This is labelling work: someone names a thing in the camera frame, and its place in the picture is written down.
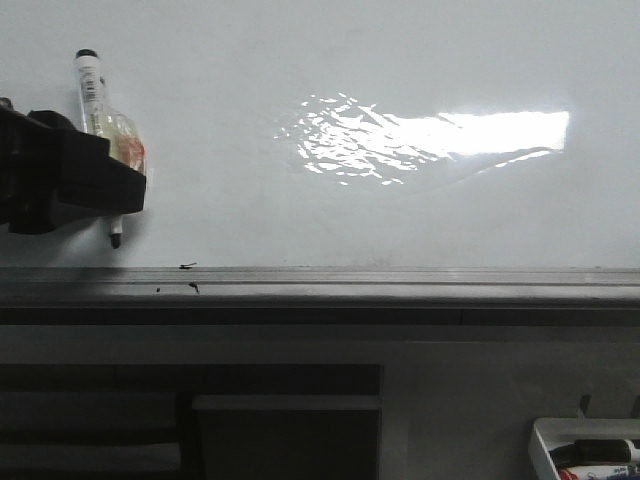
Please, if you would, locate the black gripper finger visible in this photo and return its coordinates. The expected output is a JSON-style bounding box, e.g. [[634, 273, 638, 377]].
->
[[1, 97, 63, 235], [25, 110, 146, 214]]

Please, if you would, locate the taped black whiteboard marker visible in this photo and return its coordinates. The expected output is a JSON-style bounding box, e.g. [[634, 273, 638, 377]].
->
[[73, 47, 148, 250]]

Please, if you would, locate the grey aluminium whiteboard tray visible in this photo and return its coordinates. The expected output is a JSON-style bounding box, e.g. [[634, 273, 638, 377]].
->
[[1, 264, 639, 326]]

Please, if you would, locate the white whiteboard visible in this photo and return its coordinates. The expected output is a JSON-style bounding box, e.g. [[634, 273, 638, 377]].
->
[[1, 1, 639, 269]]

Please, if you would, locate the red capped whiteboard marker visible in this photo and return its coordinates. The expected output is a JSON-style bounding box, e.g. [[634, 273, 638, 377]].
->
[[558, 465, 639, 480]]

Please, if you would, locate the dark cabinet with shelves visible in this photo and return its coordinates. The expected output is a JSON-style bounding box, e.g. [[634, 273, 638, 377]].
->
[[1, 364, 383, 479]]

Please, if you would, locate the white plastic marker tray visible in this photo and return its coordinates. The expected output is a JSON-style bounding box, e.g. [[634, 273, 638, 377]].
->
[[528, 418, 639, 480]]

